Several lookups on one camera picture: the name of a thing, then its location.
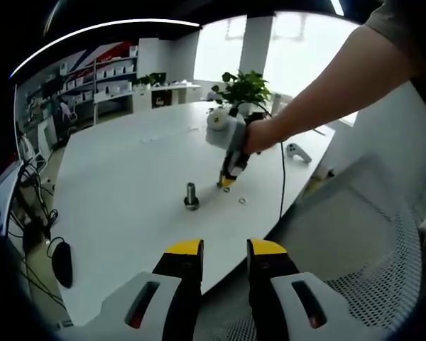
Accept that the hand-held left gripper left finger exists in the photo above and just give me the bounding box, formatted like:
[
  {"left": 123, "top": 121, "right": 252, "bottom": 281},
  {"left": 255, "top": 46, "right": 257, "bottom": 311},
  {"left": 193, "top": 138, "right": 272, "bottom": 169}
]
[{"left": 56, "top": 238, "right": 205, "bottom": 341}]

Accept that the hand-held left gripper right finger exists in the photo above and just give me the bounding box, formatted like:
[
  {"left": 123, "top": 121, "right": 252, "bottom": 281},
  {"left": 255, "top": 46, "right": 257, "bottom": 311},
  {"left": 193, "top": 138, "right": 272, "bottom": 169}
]
[{"left": 246, "top": 238, "right": 395, "bottom": 341}]

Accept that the thick threaded stud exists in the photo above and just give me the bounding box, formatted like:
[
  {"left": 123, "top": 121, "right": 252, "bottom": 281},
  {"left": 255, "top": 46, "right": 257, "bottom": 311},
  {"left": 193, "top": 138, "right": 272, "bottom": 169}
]
[{"left": 183, "top": 182, "right": 200, "bottom": 210}]

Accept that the person's right hand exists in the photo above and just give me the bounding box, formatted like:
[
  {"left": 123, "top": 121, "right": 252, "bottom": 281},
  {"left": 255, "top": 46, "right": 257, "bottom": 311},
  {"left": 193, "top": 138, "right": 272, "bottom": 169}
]
[{"left": 246, "top": 119, "right": 283, "bottom": 156}]

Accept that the green potted plant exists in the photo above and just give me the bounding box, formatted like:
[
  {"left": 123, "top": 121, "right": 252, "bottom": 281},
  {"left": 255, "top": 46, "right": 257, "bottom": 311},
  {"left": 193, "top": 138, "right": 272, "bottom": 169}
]
[{"left": 212, "top": 70, "right": 273, "bottom": 117}]

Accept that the white handheld controller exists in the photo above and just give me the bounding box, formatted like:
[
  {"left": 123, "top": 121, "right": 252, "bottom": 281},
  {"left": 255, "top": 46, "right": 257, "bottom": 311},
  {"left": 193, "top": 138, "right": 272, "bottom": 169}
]
[{"left": 286, "top": 142, "right": 312, "bottom": 164}]

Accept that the white low cabinet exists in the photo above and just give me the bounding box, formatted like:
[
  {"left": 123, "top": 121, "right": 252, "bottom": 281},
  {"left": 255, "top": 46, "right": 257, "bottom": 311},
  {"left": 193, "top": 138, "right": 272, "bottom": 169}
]
[{"left": 131, "top": 83, "right": 202, "bottom": 114}]

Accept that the grey mesh office chair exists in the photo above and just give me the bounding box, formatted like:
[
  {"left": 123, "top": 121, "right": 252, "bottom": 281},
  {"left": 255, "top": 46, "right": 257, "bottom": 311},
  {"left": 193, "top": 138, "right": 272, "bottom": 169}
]
[{"left": 198, "top": 152, "right": 423, "bottom": 341}]

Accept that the small green plant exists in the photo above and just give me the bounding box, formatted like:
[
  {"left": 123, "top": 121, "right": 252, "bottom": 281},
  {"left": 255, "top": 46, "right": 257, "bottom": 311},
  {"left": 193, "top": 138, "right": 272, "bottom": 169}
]
[{"left": 133, "top": 72, "right": 166, "bottom": 88}]

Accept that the black computer mouse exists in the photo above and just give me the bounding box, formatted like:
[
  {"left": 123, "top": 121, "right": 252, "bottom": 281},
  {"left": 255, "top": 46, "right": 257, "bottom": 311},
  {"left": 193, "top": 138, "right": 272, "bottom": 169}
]
[{"left": 52, "top": 241, "right": 74, "bottom": 289}]

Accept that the shelving unit with white bins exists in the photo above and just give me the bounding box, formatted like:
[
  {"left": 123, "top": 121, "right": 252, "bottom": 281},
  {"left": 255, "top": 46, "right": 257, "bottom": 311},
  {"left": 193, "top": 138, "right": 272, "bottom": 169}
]
[{"left": 24, "top": 45, "right": 139, "bottom": 118}]

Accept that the long ceiling light strip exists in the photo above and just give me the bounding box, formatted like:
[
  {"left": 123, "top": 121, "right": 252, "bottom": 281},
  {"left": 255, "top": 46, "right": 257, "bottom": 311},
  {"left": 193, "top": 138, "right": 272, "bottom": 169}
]
[{"left": 9, "top": 19, "right": 202, "bottom": 79}]

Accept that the person's olive shirt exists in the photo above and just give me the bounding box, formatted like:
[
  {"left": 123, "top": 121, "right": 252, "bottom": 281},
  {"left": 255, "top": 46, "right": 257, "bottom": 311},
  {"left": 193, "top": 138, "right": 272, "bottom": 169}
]
[{"left": 361, "top": 0, "right": 426, "bottom": 120}]

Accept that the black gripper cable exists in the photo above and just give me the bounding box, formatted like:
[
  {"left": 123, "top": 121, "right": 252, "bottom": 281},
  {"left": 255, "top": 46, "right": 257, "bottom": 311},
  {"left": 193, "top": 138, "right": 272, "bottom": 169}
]
[{"left": 278, "top": 141, "right": 287, "bottom": 220}]

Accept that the black cable bundle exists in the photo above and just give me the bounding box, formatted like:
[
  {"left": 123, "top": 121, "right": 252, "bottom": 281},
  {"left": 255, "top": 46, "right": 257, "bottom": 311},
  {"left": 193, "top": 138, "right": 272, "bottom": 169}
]
[{"left": 6, "top": 159, "right": 68, "bottom": 310}]

